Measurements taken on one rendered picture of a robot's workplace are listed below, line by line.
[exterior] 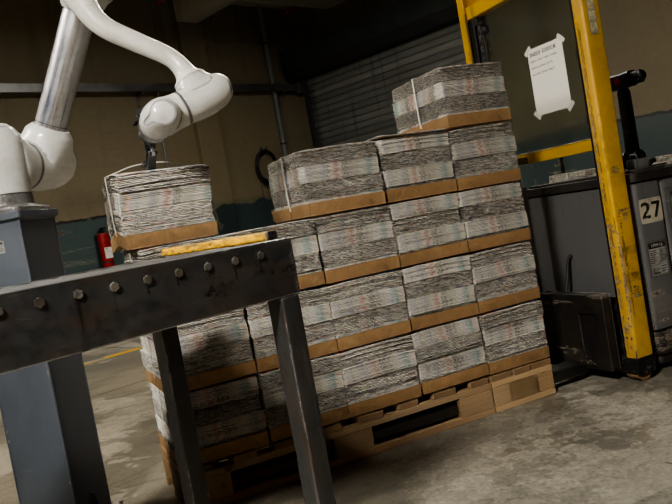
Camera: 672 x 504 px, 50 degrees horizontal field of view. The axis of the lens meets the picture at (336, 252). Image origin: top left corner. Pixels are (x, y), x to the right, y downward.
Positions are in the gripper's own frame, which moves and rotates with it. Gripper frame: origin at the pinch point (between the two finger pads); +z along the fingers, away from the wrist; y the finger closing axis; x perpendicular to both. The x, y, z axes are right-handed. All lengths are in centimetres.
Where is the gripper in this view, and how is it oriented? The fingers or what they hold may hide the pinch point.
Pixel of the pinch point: (141, 144)
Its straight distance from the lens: 246.5
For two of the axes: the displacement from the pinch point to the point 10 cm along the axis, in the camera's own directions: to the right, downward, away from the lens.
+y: 2.0, 9.8, 0.0
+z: -4.0, 0.8, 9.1
